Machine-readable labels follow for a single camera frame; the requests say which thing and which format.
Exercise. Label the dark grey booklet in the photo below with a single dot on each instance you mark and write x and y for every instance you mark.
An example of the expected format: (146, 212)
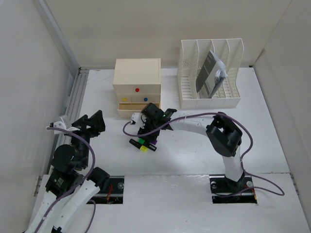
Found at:
(211, 76)

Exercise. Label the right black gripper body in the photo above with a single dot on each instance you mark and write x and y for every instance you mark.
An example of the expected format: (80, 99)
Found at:
(148, 127)

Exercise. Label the drawer blue knob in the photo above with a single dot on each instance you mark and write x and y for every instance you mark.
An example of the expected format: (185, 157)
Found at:
(141, 98)

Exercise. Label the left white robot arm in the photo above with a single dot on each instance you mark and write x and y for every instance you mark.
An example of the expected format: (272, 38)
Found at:
(75, 179)

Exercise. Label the purple capped black highlighter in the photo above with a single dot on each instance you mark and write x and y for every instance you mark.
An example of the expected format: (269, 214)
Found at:
(153, 141)

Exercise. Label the black marker pen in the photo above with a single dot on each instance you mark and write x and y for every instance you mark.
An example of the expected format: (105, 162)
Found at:
(151, 147)

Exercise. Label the aluminium rail frame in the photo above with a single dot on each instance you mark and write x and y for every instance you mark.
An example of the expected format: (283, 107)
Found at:
(72, 110)

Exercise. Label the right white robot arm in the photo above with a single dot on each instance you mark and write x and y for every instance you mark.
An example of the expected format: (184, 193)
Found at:
(158, 138)

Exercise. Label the cream drawer cabinet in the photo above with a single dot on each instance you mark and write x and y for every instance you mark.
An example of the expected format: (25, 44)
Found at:
(137, 71)

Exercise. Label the green capped black highlighter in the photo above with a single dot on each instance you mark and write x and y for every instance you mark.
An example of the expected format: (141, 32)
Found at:
(135, 143)

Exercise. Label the yellow highlighter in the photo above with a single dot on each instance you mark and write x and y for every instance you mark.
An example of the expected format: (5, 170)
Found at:
(143, 148)

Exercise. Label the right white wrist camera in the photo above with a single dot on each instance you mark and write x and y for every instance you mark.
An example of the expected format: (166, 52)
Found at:
(138, 119)

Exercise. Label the white mesh file organizer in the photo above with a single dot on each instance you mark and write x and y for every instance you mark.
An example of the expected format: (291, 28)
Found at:
(192, 56)

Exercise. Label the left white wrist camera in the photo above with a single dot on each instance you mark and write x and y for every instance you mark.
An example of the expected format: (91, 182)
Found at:
(62, 122)

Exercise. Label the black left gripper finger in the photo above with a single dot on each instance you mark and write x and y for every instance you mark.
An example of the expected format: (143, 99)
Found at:
(81, 122)
(96, 122)

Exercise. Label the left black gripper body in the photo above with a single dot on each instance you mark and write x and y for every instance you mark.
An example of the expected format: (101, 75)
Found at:
(86, 134)

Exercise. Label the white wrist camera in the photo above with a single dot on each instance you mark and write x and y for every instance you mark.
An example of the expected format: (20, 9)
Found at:
(62, 122)
(138, 119)

